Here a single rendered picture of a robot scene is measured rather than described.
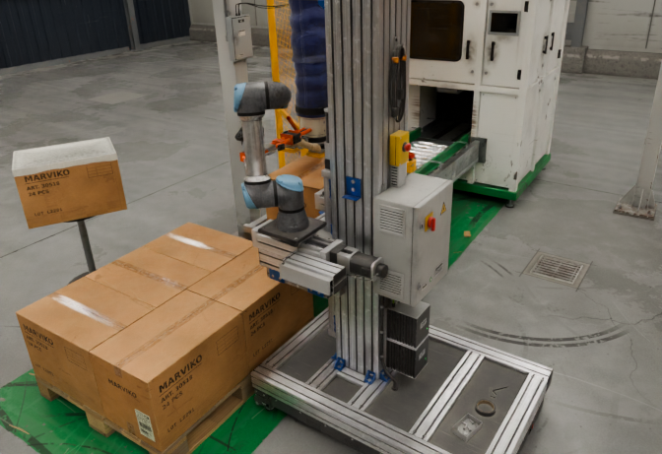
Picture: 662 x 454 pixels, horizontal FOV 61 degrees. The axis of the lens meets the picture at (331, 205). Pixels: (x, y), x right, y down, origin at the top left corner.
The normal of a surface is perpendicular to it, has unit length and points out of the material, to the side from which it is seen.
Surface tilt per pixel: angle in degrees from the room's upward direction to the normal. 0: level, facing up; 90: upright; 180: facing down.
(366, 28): 90
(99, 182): 90
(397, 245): 90
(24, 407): 0
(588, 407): 0
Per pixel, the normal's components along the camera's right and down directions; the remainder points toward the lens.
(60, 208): 0.43, 0.36
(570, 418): -0.04, -0.91
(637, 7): -0.57, 0.36
